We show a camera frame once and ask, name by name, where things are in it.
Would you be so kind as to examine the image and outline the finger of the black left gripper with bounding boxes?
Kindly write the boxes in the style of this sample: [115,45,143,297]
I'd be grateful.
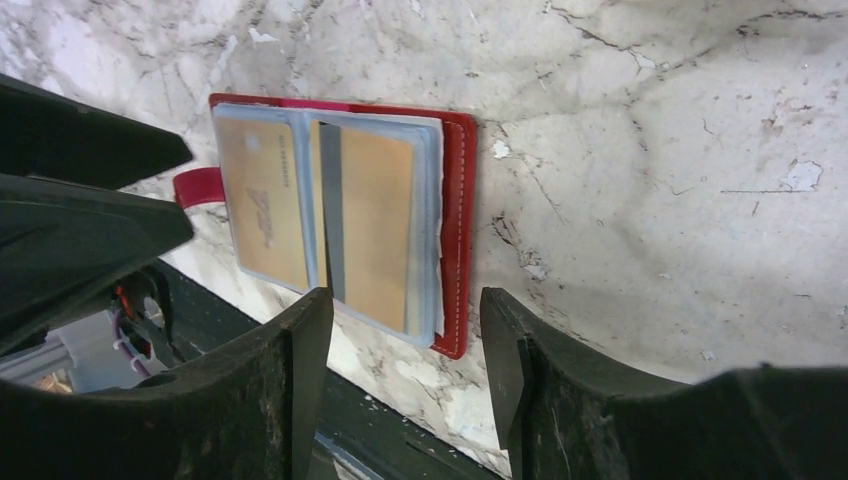
[1,175,193,338]
[1,75,193,190]

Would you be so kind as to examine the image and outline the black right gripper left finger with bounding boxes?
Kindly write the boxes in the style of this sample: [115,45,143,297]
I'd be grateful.
[1,288,334,479]

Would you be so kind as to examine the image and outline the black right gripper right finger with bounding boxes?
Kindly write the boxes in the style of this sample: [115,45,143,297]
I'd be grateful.
[480,287,847,479]

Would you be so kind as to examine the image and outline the gold credit card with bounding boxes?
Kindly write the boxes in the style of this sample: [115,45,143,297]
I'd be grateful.
[312,120,415,333]
[214,117,309,291]

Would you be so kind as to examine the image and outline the red card holder wallet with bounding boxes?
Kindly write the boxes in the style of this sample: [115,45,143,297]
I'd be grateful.
[173,93,478,360]

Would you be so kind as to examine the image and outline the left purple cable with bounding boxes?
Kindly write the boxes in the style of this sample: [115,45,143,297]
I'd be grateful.
[111,307,157,379]

